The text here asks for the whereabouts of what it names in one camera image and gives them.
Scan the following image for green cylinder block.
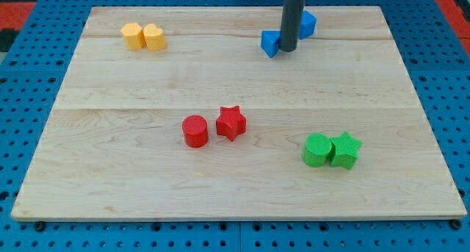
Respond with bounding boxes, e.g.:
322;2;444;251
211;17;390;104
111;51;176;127
302;133;332;168

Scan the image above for green star block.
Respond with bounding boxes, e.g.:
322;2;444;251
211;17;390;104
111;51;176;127
330;132;363;170

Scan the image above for red cylinder block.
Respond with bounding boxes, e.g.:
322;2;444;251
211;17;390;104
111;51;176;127
182;115;209;148

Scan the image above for yellow heart block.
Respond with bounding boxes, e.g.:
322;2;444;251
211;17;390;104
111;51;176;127
143;24;167;51

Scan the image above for yellow hexagon block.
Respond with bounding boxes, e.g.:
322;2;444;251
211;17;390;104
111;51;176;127
120;23;145;50

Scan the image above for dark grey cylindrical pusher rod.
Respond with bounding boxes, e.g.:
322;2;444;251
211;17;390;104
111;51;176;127
279;0;306;52

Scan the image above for red star block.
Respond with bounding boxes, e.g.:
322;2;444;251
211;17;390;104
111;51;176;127
216;106;247;142

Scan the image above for blue cube block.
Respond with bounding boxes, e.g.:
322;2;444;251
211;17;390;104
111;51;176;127
299;10;317;40

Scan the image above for blue triangle block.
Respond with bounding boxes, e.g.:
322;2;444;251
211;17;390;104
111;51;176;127
261;30;281;58

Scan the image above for light wooden board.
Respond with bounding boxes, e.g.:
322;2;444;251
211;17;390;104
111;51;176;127
11;6;467;222

